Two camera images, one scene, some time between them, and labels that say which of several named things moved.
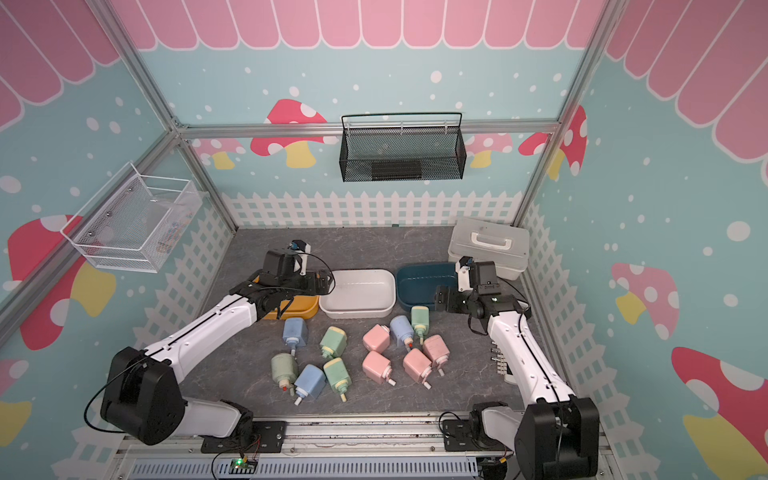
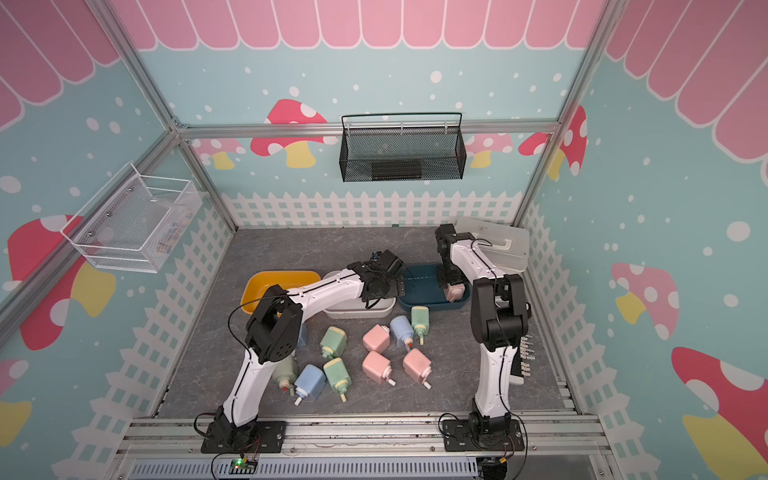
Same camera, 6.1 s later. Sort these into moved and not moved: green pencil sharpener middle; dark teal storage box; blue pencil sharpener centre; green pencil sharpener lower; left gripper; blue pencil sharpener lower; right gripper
Moved: right gripper; left gripper
Not moved: blue pencil sharpener lower; blue pencil sharpener centre; dark teal storage box; green pencil sharpener lower; green pencil sharpener middle
